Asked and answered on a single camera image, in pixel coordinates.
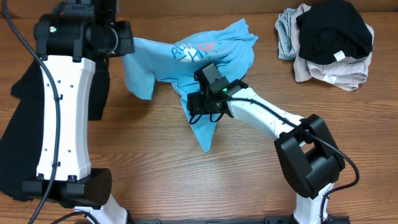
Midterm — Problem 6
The black folded garment on pile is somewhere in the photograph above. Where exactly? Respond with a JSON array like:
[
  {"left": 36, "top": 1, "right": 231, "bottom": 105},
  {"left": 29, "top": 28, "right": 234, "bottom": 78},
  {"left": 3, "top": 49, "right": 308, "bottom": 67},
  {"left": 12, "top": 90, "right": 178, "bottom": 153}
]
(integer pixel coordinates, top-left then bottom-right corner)
[{"left": 296, "top": 1, "right": 373, "bottom": 65}]

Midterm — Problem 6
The beige folded garment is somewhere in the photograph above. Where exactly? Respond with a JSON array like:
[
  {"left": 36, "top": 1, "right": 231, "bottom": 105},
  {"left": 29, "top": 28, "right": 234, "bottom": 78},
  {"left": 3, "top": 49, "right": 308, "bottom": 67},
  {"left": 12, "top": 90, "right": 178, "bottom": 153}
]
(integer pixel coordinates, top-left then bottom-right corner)
[{"left": 290, "top": 3, "right": 372, "bottom": 91}]

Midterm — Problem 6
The grey-blue folded garment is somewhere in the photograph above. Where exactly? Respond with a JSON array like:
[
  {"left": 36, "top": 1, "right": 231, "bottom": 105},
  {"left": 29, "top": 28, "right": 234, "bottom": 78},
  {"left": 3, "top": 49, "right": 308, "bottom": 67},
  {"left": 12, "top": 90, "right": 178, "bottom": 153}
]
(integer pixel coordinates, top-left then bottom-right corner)
[{"left": 275, "top": 8, "right": 297, "bottom": 60}]

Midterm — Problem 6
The black garment on table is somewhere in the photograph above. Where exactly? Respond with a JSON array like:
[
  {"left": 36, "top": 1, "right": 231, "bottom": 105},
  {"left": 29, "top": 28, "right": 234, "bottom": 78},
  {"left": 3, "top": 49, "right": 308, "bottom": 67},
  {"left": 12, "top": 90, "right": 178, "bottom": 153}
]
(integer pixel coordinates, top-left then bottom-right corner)
[{"left": 0, "top": 57, "right": 111, "bottom": 202}]

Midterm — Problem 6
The light blue printed t-shirt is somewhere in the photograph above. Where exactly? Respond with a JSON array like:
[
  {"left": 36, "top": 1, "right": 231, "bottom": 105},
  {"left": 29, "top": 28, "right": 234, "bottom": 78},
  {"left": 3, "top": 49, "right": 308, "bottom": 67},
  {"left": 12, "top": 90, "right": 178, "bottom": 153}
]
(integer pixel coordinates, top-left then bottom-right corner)
[{"left": 121, "top": 17, "right": 259, "bottom": 154}]

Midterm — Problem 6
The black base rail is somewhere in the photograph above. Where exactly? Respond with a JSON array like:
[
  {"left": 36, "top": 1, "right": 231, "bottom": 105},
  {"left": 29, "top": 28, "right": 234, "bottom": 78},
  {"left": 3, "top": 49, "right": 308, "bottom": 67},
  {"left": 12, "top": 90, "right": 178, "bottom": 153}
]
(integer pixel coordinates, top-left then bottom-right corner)
[{"left": 130, "top": 215, "right": 351, "bottom": 224}]

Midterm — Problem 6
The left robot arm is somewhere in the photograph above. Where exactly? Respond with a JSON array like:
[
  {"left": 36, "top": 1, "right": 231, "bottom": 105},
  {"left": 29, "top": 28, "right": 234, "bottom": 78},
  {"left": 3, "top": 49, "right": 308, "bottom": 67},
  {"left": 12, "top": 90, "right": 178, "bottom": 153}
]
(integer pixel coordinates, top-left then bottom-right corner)
[{"left": 22, "top": 0, "right": 134, "bottom": 223}]

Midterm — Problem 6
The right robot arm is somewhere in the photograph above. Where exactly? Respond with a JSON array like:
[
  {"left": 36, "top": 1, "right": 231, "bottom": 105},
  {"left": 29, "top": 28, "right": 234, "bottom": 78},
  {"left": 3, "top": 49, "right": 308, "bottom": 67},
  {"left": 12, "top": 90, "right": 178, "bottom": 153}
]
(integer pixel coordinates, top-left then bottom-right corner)
[{"left": 187, "top": 80, "right": 345, "bottom": 223}]

